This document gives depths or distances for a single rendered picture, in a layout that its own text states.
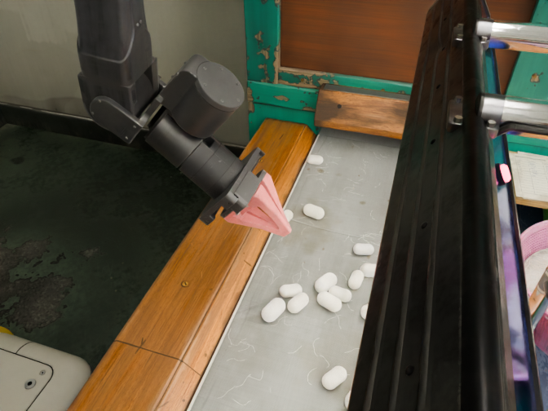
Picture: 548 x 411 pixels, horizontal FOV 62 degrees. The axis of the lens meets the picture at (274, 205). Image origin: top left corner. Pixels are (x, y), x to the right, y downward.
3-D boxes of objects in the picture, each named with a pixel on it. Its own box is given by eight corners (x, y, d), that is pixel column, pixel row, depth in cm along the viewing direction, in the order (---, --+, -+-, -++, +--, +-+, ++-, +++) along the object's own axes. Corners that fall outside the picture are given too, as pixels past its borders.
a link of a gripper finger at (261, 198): (315, 197, 59) (262, 148, 57) (300, 234, 54) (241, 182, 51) (282, 220, 63) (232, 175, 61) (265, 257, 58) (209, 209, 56)
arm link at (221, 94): (122, 72, 55) (84, 112, 49) (165, 2, 47) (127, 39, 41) (202, 135, 58) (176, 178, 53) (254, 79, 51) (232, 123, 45)
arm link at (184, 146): (156, 117, 56) (130, 142, 52) (182, 83, 52) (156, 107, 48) (198, 155, 58) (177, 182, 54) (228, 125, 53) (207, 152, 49)
